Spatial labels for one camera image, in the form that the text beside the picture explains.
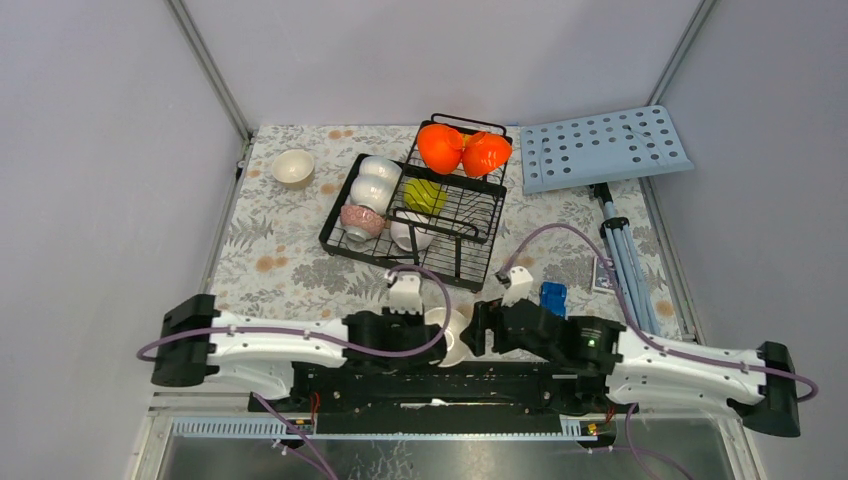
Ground beige patterned bowl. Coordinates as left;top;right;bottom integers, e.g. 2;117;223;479
424;307;472;368

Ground black wire dish rack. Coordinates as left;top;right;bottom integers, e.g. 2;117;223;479
319;141;507;292

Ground orange bowl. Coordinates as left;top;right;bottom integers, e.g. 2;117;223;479
416;124;464;175
461;132;512;177

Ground plain beige bowl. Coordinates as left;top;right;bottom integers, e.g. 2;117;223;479
271;149;315;190

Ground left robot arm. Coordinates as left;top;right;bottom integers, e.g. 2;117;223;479
138;294;454;411

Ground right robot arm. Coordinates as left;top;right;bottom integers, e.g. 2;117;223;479
459;299;801;438

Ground yellow-green bowl in rack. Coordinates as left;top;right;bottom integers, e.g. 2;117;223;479
403;179;448;215

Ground white bowl in rack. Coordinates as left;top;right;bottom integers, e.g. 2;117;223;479
349;174;394;215

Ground blue toy car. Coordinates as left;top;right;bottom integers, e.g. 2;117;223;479
539;281;568;318

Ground white bowl front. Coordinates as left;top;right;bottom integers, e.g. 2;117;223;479
390;211;435;252

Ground blue card deck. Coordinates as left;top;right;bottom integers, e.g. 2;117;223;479
591;257;617;294

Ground pink patterned bowl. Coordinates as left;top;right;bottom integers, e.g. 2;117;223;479
340;205;385;242

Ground blue tripod legs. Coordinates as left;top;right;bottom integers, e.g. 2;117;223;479
590;183;661;335

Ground white bowl upper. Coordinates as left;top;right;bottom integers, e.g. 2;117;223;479
359;155;402;184

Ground blue perforated stand tray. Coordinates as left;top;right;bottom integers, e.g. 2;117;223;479
520;105;694;195

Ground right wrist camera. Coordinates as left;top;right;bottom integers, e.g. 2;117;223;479
496;266;534;307

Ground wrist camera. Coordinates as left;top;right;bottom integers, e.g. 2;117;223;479
385;271;423;315
496;266;534;307

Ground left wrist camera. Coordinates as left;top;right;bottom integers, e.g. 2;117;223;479
385;271;423;315

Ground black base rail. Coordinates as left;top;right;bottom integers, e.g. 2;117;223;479
248;361;627;436

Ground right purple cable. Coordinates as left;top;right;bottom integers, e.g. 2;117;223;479
496;223;819;403

